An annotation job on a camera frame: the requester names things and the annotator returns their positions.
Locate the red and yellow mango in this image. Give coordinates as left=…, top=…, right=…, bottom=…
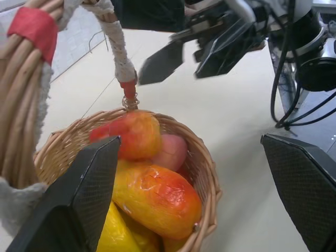
left=90, top=110, right=162, bottom=161

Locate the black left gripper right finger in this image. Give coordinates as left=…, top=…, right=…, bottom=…
left=260, top=133, right=336, bottom=252

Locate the pink peach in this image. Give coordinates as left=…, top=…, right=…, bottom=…
left=152, top=134, right=188, bottom=173

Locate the wicker basket with wrapped handle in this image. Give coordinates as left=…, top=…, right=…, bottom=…
left=0, top=0, right=224, bottom=252

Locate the yellow fruit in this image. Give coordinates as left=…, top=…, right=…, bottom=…
left=119, top=209, right=190, bottom=252

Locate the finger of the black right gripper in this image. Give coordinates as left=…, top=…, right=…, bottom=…
left=138, top=40, right=184, bottom=86
left=194, top=23, right=257, bottom=79

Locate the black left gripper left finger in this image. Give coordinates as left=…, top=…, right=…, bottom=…
left=6, top=135, right=121, bottom=252

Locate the yellow banana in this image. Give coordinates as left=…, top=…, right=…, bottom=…
left=96, top=201, right=142, bottom=252

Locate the large orange and yellow mango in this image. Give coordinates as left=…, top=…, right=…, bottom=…
left=112, top=160, right=203, bottom=240

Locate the black bulky object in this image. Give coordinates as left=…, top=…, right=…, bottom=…
left=112, top=0, right=186, bottom=33

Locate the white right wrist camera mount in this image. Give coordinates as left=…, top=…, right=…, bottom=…
left=224, top=0, right=257, bottom=26

